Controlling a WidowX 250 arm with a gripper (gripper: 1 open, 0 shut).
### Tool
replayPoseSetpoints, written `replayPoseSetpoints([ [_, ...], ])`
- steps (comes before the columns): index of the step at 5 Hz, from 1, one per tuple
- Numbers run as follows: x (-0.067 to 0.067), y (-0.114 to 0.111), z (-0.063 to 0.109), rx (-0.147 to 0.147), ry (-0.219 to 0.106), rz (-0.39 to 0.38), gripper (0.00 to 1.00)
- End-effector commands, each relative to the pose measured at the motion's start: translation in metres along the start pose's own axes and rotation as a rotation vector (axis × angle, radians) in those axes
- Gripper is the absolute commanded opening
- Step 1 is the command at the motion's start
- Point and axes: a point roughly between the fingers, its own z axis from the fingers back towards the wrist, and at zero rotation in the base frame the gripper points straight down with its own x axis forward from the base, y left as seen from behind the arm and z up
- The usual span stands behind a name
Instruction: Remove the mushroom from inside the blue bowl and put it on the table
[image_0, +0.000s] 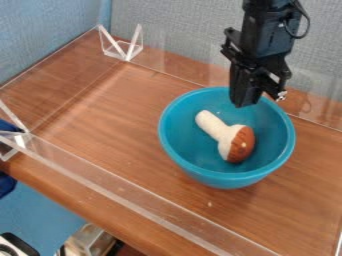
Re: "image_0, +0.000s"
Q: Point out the brown and white mushroom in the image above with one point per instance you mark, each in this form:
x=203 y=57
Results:
x=235 y=139

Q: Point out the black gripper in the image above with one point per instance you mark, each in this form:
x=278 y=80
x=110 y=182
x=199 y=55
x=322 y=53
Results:
x=257 y=51

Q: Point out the clear acrylic barrier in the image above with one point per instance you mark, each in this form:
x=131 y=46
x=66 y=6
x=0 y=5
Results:
x=152 y=222
x=314 y=98

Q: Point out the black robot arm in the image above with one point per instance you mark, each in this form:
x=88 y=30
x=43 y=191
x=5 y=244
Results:
x=275 y=6

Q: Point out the metal frame under table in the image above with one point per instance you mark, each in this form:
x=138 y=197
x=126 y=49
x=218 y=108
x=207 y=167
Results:
x=90 y=241

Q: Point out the clear acrylic front barrier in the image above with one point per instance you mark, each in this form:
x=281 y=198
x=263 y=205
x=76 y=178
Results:
x=152 y=222

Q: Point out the clear acrylic corner bracket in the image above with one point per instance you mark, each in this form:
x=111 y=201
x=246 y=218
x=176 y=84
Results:
x=123 y=50

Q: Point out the clear acrylic back barrier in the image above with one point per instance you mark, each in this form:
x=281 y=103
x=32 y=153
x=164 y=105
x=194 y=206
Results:
x=314 y=98

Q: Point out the black and white object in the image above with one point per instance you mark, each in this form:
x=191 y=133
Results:
x=12 y=246

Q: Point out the blue plastic bowl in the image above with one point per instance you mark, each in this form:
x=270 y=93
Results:
x=194 y=150

